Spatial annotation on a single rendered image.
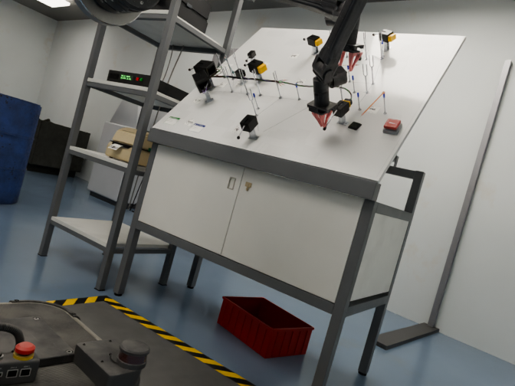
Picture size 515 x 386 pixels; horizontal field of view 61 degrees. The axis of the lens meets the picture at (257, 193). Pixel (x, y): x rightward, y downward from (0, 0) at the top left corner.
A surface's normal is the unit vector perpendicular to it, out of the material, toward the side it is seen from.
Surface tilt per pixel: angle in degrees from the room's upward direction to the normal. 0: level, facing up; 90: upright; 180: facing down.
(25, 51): 90
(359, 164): 51
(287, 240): 90
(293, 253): 90
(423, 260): 90
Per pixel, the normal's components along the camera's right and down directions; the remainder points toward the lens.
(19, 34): 0.73, 0.22
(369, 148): -0.25, -0.69
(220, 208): -0.53, -0.11
